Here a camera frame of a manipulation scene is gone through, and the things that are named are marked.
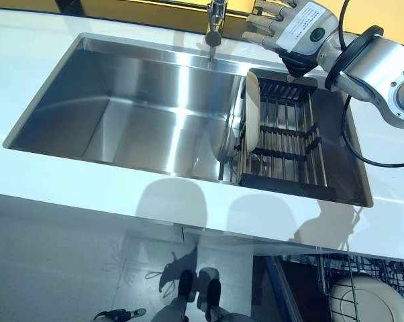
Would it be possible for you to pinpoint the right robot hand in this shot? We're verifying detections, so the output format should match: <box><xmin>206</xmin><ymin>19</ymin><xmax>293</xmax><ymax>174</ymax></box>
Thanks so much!
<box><xmin>242</xmin><ymin>0</ymin><xmax>344</xmax><ymax>80</ymax></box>

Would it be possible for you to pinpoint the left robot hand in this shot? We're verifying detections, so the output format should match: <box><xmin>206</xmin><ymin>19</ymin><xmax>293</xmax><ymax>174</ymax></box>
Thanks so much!
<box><xmin>93</xmin><ymin>307</ymin><xmax>147</xmax><ymax>322</ymax></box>

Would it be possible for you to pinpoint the cream deep plate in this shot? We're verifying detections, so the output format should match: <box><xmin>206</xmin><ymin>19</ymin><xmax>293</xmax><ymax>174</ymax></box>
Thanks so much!
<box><xmin>328</xmin><ymin>274</ymin><xmax>404</xmax><ymax>322</ymax></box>

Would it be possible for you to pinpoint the chrome gooseneck faucet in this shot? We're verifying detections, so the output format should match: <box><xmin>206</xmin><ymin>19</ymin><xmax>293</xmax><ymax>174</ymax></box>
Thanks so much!
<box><xmin>205</xmin><ymin>0</ymin><xmax>229</xmax><ymax>67</ymax></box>

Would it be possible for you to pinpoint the black sink dish rack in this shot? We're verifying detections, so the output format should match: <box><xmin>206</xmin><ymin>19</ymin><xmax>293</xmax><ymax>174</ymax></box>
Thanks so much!
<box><xmin>238</xmin><ymin>68</ymin><xmax>340</xmax><ymax>203</ymax></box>

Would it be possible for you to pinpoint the stainless steel sink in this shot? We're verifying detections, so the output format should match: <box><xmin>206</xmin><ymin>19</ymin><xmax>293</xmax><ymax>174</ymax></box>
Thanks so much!
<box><xmin>2</xmin><ymin>32</ymin><xmax>374</xmax><ymax>209</ymax></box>

